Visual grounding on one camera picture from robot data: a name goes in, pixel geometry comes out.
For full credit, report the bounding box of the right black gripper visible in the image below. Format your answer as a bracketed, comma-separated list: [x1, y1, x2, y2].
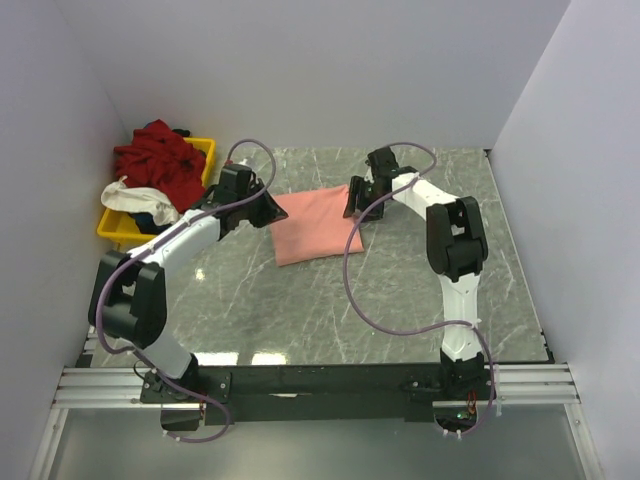
[342, 176, 387, 224]

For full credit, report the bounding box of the pink t shirt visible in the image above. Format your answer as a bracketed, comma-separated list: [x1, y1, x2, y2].
[270, 185, 355, 267]

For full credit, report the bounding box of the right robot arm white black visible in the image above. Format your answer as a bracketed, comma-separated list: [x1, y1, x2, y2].
[343, 143, 491, 399]

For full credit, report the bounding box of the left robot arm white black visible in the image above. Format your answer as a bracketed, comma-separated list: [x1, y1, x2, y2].
[88, 164, 288, 402]

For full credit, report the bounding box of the blue t shirt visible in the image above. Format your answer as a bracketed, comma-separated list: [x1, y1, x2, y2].
[129, 212, 168, 235]

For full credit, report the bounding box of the red t shirt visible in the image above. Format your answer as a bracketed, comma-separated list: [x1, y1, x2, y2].
[113, 120, 206, 214]

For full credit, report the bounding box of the white t shirt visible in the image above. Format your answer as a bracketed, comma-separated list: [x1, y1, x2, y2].
[100, 176, 180, 226]

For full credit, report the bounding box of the yellow plastic bin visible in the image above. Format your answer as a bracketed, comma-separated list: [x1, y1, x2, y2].
[96, 137, 216, 247]

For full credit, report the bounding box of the black base beam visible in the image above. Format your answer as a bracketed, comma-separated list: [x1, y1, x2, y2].
[139, 362, 501, 426]

